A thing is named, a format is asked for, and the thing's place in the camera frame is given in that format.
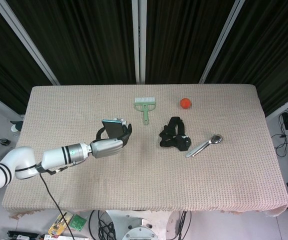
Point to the yellow package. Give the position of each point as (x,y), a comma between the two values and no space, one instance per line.
(59,225)

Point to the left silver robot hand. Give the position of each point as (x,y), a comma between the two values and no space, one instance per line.
(107,147)

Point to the orange ball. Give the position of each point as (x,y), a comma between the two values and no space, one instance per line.
(185,103)

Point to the white upright frame post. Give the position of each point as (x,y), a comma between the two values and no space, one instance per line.
(139,40)

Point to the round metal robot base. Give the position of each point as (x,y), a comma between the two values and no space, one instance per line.
(139,230)

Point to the metal spoon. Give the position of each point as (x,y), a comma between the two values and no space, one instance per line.
(217,138)

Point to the black smartphone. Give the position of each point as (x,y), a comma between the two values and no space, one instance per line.
(112,129)

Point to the white slanted frame post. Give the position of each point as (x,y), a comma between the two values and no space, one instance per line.
(221,40)
(26,37)

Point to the green circuit board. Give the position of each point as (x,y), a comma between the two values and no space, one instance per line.
(78,222)

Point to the green cleaning brush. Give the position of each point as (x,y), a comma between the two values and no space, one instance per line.
(145,115)

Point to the dark pleated curtain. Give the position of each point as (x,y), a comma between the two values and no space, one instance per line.
(1,62)
(184,40)
(84,40)
(271,50)

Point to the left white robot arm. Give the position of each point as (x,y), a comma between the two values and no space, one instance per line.
(56,154)

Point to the black power strip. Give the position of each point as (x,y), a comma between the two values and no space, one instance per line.
(24,235)

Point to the beige waffle tablecloth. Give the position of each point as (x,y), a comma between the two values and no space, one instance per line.
(159,175)

